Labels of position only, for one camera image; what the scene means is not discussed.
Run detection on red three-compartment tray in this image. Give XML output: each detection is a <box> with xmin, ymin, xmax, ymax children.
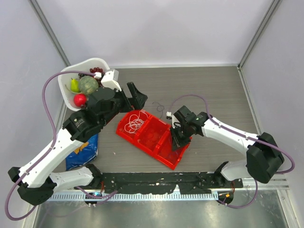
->
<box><xmin>116</xmin><ymin>110</ymin><xmax>189</xmax><ymax>170</ymax></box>

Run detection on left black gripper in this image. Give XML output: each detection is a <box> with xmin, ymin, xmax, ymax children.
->
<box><xmin>101</xmin><ymin>82</ymin><xmax>147</xmax><ymax>127</ymax></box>

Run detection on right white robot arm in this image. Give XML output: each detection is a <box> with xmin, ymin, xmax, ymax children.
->
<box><xmin>166</xmin><ymin>106</ymin><xmax>285</xmax><ymax>188</ymax></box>

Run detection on blue Doritos chip bag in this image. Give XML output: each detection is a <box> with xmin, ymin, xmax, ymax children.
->
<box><xmin>65</xmin><ymin>134</ymin><xmax>98</xmax><ymax>171</ymax></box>

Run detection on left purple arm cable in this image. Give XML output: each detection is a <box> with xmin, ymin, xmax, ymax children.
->
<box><xmin>5</xmin><ymin>70</ymin><xmax>119</xmax><ymax>221</ymax></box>

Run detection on red grape bunch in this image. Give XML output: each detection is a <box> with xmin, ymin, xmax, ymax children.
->
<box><xmin>90</xmin><ymin>67</ymin><xmax>104</xmax><ymax>74</ymax></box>

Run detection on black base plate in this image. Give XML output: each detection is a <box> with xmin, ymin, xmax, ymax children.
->
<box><xmin>73</xmin><ymin>171</ymin><xmax>243</xmax><ymax>194</ymax></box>

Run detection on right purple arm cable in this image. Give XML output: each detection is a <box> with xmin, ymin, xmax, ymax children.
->
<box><xmin>170</xmin><ymin>94</ymin><xmax>295</xmax><ymax>209</ymax></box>

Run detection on green melon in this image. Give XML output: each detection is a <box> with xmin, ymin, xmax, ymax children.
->
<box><xmin>78</xmin><ymin>76</ymin><xmax>99</xmax><ymax>95</ymax></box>

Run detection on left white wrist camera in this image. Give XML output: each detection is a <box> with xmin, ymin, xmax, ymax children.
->
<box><xmin>94</xmin><ymin>69</ymin><xmax>122</xmax><ymax>91</ymax></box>

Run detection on green pear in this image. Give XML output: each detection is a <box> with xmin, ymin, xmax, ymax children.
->
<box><xmin>70</xmin><ymin>79</ymin><xmax>81</xmax><ymax>94</ymax></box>

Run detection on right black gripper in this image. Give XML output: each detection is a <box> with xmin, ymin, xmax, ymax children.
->
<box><xmin>169</xmin><ymin>123</ymin><xmax>192</xmax><ymax>152</ymax></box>

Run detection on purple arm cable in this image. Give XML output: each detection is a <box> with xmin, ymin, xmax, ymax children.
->
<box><xmin>170</xmin><ymin>94</ymin><xmax>295</xmax><ymax>209</ymax></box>
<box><xmin>5</xmin><ymin>70</ymin><xmax>119</xmax><ymax>221</ymax></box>

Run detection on red apple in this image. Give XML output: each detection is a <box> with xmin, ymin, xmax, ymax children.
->
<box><xmin>73</xmin><ymin>94</ymin><xmax>87</xmax><ymax>107</ymax></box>

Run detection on dark purple grape bunch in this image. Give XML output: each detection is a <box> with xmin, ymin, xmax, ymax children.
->
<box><xmin>78</xmin><ymin>73</ymin><xmax>87</xmax><ymax>78</ymax></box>

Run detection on white plastic basket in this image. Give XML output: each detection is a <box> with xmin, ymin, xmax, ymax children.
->
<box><xmin>57</xmin><ymin>57</ymin><xmax>110</xmax><ymax>112</ymax></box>

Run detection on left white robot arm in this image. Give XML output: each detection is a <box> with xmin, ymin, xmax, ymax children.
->
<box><xmin>8</xmin><ymin>82</ymin><xmax>148</xmax><ymax>206</ymax></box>

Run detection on white cable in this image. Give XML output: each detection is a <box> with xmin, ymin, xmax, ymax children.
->
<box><xmin>124</xmin><ymin>109</ymin><xmax>149</xmax><ymax>135</ymax></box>

